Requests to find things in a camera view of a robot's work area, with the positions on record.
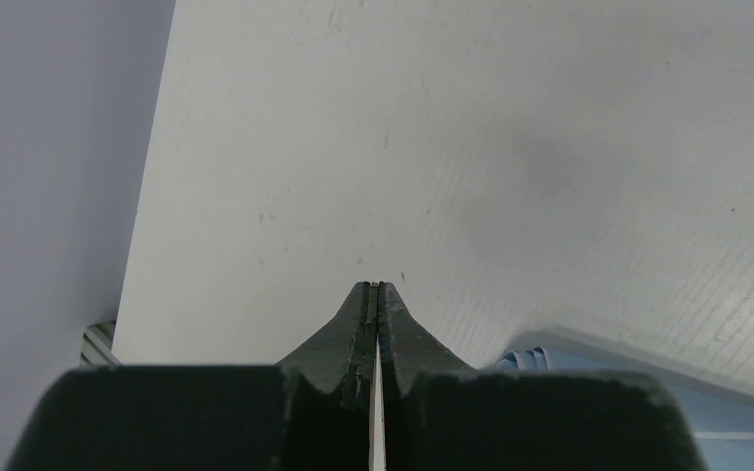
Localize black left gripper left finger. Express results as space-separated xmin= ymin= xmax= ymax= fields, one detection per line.
xmin=278 ymin=282 xmax=378 ymax=470

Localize blue checked cloth napkin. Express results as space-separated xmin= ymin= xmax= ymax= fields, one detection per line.
xmin=494 ymin=328 xmax=754 ymax=470

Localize aluminium frame rail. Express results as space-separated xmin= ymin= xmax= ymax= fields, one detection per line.
xmin=81 ymin=321 xmax=120 ymax=366

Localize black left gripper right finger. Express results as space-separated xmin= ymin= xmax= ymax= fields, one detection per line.
xmin=377 ymin=282 xmax=471 ymax=470

